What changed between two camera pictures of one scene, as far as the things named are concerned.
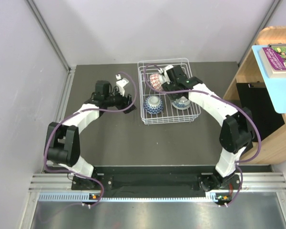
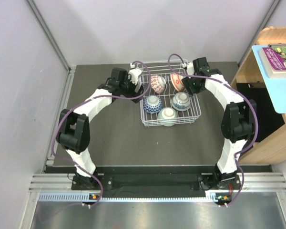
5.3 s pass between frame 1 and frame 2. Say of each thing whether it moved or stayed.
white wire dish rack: stayed
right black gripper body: moved
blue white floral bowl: stayed
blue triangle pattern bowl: stayed
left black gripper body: moved
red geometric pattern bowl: stayed
